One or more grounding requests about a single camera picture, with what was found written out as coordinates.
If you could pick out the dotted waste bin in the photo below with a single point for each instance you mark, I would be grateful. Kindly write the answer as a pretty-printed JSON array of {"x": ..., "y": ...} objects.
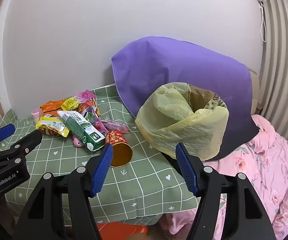
[{"x": 217, "y": 103}]

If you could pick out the pink flat packet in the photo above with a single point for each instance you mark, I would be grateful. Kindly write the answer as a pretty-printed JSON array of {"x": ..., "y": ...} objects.
[{"x": 116, "y": 126}]

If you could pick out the yellow and pink snack packet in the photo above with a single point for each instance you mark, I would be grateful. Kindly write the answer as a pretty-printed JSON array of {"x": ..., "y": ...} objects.
[{"x": 70, "y": 102}]

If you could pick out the yellow wafer snack packet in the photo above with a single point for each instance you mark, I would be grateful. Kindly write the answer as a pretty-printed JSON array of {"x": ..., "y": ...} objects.
[{"x": 51, "y": 125}]

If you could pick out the purple cloth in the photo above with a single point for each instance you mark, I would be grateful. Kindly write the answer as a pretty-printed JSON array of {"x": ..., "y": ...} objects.
[{"x": 183, "y": 62}]

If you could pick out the pink floral blanket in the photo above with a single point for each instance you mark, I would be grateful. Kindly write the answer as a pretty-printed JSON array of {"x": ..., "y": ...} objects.
[{"x": 271, "y": 167}]

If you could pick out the pink cartoon drink carton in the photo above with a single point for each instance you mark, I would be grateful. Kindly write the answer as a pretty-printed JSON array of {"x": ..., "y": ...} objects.
[{"x": 92, "y": 117}]

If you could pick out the red and gold paper tube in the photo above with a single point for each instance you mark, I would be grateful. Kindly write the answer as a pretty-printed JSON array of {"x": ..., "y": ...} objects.
[{"x": 116, "y": 138}]

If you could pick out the beige striped curtain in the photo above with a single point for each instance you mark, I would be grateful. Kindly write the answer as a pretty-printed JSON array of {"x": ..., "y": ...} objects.
[{"x": 283, "y": 55}]

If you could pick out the small pink bottle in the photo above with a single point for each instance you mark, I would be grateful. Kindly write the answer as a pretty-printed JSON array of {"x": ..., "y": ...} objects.
[{"x": 36, "y": 115}]

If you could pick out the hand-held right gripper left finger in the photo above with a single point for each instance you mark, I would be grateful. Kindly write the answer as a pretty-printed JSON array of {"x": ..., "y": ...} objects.
[{"x": 101, "y": 173}]

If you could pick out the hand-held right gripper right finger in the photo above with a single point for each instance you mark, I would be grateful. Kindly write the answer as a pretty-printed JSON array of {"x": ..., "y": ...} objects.
[{"x": 186, "y": 172}]

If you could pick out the green and white carton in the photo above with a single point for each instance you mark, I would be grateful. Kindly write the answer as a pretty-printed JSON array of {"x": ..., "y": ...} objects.
[{"x": 79, "y": 127}]

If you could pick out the green checked tablecloth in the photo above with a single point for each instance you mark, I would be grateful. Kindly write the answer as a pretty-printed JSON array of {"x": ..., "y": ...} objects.
[{"x": 139, "y": 180}]

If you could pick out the orange snack bag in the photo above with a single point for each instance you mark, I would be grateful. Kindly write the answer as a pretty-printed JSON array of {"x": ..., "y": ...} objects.
[{"x": 50, "y": 106}]

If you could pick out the orange plastic stool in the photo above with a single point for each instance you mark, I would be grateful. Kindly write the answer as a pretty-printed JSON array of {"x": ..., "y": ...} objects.
[{"x": 124, "y": 231}]

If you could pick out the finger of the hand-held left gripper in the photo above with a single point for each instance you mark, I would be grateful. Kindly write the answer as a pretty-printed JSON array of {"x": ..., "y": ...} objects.
[
  {"x": 30, "y": 141},
  {"x": 2, "y": 132}
]

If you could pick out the red orange snack packet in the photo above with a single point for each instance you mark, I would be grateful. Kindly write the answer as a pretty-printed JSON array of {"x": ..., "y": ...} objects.
[{"x": 84, "y": 108}]

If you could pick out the pink plastic toy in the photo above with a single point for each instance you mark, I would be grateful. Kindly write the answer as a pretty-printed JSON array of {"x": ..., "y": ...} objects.
[{"x": 77, "y": 142}]

